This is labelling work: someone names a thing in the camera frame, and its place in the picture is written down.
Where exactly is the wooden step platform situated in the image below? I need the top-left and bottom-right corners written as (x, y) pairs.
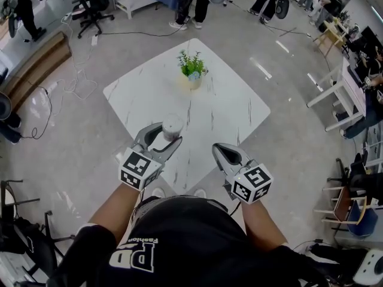
top-left (5, 30), bottom-right (72, 109)

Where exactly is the black office chair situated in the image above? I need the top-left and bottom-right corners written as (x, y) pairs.
top-left (71, 0), bottom-right (115, 39)

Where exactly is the wooden frame chair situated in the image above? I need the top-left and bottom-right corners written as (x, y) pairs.
top-left (313, 185), bottom-right (378, 236)

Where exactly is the small yellow wooden table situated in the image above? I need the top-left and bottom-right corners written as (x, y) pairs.
top-left (313, 20), bottom-right (348, 57)

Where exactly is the person's right forearm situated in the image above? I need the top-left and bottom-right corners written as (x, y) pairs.
top-left (241, 200), bottom-right (288, 248)

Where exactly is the black round fan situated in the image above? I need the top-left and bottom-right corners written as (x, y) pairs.
top-left (274, 0), bottom-right (290, 20)

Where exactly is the green plant in white pot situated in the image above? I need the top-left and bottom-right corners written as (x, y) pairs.
top-left (176, 49), bottom-right (209, 91)

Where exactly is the white desk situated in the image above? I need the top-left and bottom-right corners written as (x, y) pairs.
top-left (306, 60), bottom-right (369, 132)

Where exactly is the white frame table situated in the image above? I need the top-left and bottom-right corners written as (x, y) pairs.
top-left (115, 0), bottom-right (160, 20)

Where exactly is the black metal frame chair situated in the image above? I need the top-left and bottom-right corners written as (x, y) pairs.
top-left (0, 179), bottom-right (74, 282)

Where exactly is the white round device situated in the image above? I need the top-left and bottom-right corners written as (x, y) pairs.
top-left (352, 248), bottom-right (383, 286)

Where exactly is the person's left forearm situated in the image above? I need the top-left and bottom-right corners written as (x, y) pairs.
top-left (88, 184), bottom-right (146, 233)

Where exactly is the clear cotton swab container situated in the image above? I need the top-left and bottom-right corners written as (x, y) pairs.
top-left (161, 114), bottom-right (184, 142)

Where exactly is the white floor cable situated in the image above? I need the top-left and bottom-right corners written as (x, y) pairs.
top-left (56, 13), bottom-right (99, 101)

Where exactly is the person's black printed shirt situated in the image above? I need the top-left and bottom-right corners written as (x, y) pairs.
top-left (47, 196), bottom-right (330, 287)

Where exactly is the black floor cable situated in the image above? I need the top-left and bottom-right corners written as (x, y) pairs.
top-left (97, 22), bottom-right (188, 38)

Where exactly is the clear cotton swab container lid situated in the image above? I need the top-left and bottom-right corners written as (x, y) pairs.
top-left (162, 114), bottom-right (184, 128)

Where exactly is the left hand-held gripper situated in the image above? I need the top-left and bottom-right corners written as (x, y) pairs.
top-left (118, 121), bottom-right (184, 193)

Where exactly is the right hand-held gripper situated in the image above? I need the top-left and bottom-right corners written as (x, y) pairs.
top-left (212, 143), bottom-right (274, 204)

